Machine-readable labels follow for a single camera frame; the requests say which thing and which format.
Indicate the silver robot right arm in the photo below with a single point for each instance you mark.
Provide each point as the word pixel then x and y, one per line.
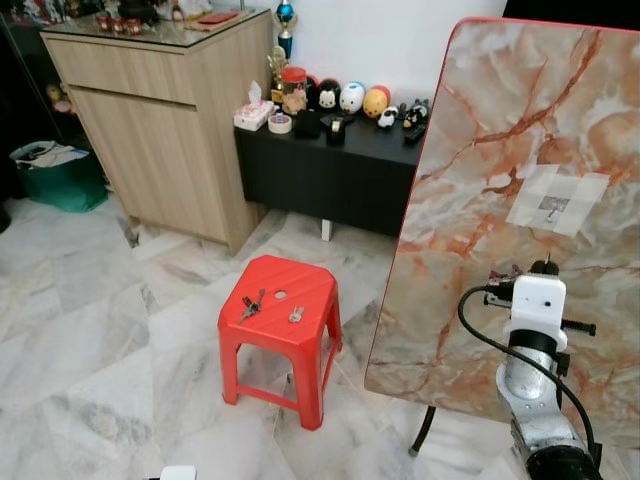
pixel 525 385

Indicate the small metal hook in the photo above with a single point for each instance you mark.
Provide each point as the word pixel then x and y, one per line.
pixel 553 208

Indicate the marble pattern folding table top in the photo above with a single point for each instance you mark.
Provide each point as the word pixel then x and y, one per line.
pixel 500 120

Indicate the small panda figure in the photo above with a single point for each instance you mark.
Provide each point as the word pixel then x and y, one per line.
pixel 387 118

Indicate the yellow egg figure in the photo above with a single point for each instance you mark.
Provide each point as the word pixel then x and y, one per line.
pixel 376 102

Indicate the black low sideboard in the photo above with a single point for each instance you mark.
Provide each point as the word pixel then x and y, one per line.
pixel 320 175

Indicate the black tape dispenser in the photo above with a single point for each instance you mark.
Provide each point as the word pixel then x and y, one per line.
pixel 336 126

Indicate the small key with white charm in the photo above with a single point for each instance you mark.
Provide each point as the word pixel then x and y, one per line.
pixel 296 314

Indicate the red plastic stool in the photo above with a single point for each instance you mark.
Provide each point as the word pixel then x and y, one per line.
pixel 300 345

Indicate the white egg figure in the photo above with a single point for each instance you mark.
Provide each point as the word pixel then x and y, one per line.
pixel 352 98

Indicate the dark key bunch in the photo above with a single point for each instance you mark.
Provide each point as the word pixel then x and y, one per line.
pixel 250 305

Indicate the white tape roll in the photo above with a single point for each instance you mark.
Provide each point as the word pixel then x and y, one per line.
pixel 280 124

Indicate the clear jar with red lid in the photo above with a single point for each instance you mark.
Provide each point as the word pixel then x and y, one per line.
pixel 294 90

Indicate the pink tissue box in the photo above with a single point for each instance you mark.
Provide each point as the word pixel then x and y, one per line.
pixel 253 117

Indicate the gold trophy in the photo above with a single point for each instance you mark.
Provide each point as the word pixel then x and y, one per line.
pixel 277 75

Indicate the blue ball trophy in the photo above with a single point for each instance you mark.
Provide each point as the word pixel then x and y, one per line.
pixel 286 15

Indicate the light wooden cabinet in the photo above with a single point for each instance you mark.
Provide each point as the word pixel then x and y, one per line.
pixel 160 130

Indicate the flat red case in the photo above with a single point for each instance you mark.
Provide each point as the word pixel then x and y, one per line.
pixel 217 17

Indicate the green storage bin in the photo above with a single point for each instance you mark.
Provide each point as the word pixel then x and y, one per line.
pixel 60 185

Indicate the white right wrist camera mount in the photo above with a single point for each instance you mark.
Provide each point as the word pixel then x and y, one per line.
pixel 537 305

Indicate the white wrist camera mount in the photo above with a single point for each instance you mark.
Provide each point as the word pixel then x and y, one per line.
pixel 537 305
pixel 180 473

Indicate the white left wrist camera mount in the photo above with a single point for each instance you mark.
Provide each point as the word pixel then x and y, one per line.
pixel 180 473

